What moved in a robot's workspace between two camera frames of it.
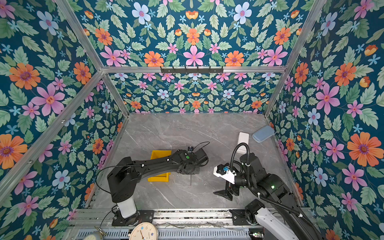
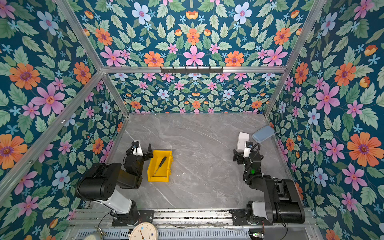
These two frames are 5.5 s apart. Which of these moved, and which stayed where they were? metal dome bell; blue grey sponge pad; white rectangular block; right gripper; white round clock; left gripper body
Moved: right gripper; left gripper body
Stayed: metal dome bell; white round clock; blue grey sponge pad; white rectangular block
